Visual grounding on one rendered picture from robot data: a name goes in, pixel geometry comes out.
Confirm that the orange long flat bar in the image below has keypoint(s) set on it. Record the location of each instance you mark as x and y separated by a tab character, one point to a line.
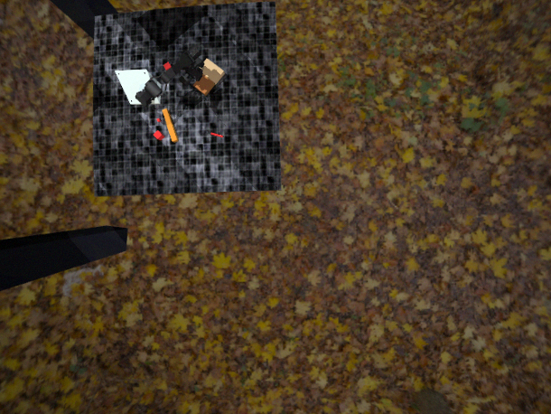
170	125

